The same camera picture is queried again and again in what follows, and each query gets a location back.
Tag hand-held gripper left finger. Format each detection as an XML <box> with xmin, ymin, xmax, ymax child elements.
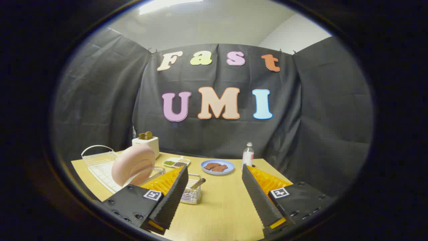
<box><xmin>102</xmin><ymin>165</ymin><xmax>189</xmax><ymax>235</ymax></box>

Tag white toaster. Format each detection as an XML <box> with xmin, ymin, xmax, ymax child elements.
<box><xmin>132</xmin><ymin>137</ymin><xmax>160</xmax><ymax>159</ymax></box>

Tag clear plastic bottle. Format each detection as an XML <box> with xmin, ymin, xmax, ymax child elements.
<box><xmin>242</xmin><ymin>142</ymin><xmax>254</xmax><ymax>170</ymax></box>

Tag white wire dish rack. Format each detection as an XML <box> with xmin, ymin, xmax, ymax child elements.
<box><xmin>81</xmin><ymin>145</ymin><xmax>166</xmax><ymax>193</ymax></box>

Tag pink plate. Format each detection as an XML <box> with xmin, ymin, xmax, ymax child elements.
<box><xmin>111</xmin><ymin>144</ymin><xmax>156</xmax><ymax>187</ymax></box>

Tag white divided condiment tray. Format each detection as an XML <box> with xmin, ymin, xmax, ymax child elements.
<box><xmin>163</xmin><ymin>156</ymin><xmax>191</xmax><ymax>168</ymax></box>

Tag metal wire basket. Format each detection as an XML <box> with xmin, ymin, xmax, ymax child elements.
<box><xmin>180</xmin><ymin>173</ymin><xmax>202</xmax><ymax>205</ymax></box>

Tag blue plate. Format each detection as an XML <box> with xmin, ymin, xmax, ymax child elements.
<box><xmin>201</xmin><ymin>159</ymin><xmax>235</xmax><ymax>175</ymax></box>

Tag black backdrop cloth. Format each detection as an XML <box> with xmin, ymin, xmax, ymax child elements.
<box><xmin>52</xmin><ymin>27</ymin><xmax>373</xmax><ymax>198</ymax></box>

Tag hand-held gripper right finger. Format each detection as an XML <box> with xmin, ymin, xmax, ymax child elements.
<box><xmin>241</xmin><ymin>164</ymin><xmax>335</xmax><ymax>239</ymax></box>

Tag brown meat pieces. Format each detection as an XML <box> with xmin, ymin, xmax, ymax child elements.
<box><xmin>204</xmin><ymin>163</ymin><xmax>228</xmax><ymax>172</ymax></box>

